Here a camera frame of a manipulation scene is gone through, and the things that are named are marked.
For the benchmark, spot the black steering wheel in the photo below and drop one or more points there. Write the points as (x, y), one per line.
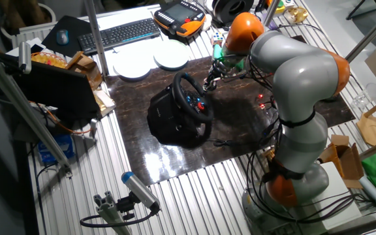
(177, 93)

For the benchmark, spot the green yellow button box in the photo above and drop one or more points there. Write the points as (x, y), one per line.
(279, 7)

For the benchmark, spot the black steering wheel base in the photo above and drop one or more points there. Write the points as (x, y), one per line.
(162, 117)

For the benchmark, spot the clear glass cup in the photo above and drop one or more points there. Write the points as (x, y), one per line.
(361, 101)

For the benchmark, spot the silver camera blue cap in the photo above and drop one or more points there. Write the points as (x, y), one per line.
(139, 189)

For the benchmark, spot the long aluminium beam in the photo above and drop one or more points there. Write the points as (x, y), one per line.
(21, 107)

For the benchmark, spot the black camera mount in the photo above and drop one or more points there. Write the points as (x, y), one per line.
(126, 205)

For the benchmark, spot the white round bin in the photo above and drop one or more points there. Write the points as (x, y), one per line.
(51, 13)

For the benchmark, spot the orange black teach pendant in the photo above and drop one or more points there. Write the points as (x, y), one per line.
(178, 13)

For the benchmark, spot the aluminium frame post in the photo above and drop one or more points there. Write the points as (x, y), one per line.
(271, 13)
(370, 32)
(96, 39)

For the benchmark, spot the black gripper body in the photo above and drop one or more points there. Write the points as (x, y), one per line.
(221, 71)

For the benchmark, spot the short aluminium extrusion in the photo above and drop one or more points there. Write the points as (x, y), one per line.
(109, 212)

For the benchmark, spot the pale blue roll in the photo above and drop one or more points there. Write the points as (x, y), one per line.
(374, 194)

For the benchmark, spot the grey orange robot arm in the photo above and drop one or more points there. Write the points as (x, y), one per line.
(302, 75)

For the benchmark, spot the open cardboard box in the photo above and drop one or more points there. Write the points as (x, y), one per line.
(348, 163)

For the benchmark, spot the white plastic lump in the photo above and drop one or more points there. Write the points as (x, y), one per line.
(207, 22)

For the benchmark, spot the silver depth camera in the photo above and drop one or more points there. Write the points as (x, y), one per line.
(25, 57)

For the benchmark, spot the blue box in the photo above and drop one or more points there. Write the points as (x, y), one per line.
(55, 148)

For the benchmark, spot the blue grey computer mouse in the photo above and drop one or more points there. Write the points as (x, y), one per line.
(62, 37)

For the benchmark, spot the black mouse pad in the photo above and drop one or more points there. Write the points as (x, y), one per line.
(73, 29)

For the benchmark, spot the black laptop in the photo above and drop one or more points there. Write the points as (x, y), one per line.
(57, 88)

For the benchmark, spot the white round plate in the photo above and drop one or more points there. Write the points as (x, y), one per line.
(132, 65)
(171, 53)

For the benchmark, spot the white box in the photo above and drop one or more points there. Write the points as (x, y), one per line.
(338, 196)

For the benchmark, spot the gold glass bowl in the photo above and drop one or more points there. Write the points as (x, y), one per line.
(297, 14)

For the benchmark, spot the brown paper bag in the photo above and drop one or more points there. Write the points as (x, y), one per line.
(85, 67)

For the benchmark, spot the black computer keyboard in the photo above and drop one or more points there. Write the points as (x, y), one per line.
(122, 32)

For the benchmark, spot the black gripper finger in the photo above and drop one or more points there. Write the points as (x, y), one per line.
(208, 85)
(214, 84)

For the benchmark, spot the Rubik's cube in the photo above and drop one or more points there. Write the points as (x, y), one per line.
(217, 38)

